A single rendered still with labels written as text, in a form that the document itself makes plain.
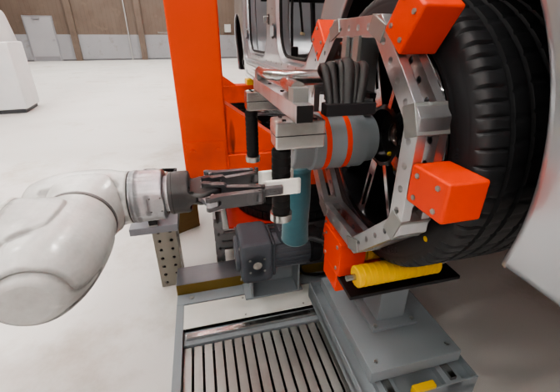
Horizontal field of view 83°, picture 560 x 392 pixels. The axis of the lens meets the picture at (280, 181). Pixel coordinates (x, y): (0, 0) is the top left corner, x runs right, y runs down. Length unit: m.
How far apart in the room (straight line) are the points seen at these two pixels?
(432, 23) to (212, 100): 0.76
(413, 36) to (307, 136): 0.24
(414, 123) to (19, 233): 0.55
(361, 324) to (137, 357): 0.83
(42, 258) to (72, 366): 1.13
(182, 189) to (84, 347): 1.10
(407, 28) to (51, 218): 0.57
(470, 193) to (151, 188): 0.50
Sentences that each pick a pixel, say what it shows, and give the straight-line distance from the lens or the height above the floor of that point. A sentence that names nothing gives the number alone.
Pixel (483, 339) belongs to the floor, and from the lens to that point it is 1.60.
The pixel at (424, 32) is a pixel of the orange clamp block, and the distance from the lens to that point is 0.61.
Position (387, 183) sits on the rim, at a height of 0.74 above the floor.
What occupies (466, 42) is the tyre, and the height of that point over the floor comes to 1.07.
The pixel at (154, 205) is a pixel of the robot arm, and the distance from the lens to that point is 0.56.
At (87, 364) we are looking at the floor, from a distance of 1.50.
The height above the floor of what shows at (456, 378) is 0.17.
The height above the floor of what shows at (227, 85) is 0.68.
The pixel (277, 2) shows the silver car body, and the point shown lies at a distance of 2.05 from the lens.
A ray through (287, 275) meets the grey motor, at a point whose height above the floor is 0.10.
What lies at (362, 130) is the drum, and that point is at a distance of 0.76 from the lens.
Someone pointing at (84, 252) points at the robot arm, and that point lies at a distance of 0.43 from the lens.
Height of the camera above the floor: 1.08
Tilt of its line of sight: 24 degrees down
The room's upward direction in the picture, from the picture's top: straight up
